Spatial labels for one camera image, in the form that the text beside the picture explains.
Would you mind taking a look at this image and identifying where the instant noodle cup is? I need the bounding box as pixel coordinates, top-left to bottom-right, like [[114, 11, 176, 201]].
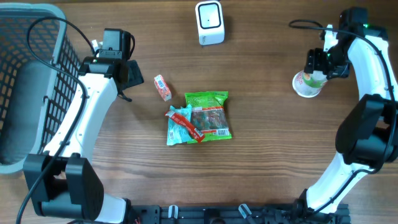
[[292, 70, 327, 98]]

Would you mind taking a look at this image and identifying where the small red white box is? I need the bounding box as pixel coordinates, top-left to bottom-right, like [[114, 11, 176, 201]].
[[154, 75, 172, 101]]

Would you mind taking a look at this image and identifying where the light teal snack packet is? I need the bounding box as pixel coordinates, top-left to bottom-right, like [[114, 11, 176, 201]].
[[167, 105, 192, 146]]

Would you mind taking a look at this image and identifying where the green gummy candy bag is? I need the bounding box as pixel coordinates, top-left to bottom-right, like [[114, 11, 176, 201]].
[[185, 91, 232, 142]]

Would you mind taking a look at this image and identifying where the red snack bar wrapper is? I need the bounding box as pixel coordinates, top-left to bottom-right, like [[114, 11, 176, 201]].
[[165, 110, 205, 142]]

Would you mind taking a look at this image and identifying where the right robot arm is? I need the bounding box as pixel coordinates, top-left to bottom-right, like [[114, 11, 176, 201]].
[[293, 22, 397, 222]]

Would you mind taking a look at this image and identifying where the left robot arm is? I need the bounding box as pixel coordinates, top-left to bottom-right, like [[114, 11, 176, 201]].
[[16, 57, 144, 223]]

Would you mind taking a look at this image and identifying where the white barcode scanner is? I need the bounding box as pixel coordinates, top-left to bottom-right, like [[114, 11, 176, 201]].
[[195, 1, 225, 46]]

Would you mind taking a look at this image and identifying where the grey plastic shopping basket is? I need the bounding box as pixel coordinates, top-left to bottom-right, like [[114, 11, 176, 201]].
[[1, 3, 80, 174]]

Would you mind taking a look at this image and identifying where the black mounting rail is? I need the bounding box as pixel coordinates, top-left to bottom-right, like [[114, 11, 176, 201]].
[[127, 204, 351, 224]]

